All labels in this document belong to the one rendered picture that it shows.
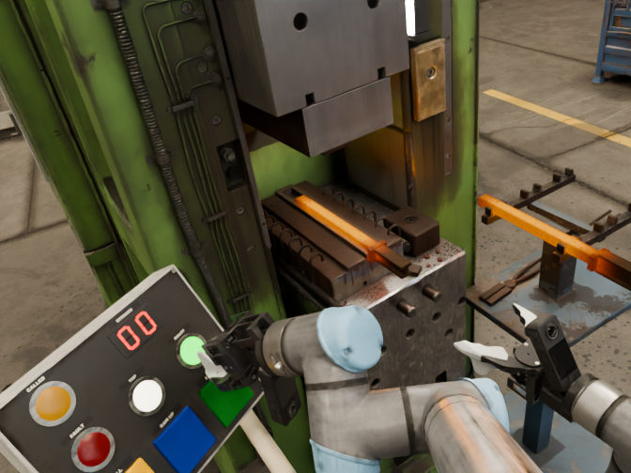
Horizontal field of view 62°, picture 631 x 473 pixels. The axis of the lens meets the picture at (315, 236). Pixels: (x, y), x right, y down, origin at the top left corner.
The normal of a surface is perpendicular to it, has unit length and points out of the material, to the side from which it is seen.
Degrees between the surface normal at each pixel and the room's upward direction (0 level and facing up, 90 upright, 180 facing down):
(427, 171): 90
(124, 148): 90
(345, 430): 43
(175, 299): 60
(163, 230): 90
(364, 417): 26
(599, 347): 0
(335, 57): 90
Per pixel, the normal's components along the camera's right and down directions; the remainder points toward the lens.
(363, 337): 0.65, -0.26
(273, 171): 0.54, 0.40
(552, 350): 0.38, -0.07
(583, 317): -0.15, -0.83
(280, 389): 0.85, 0.17
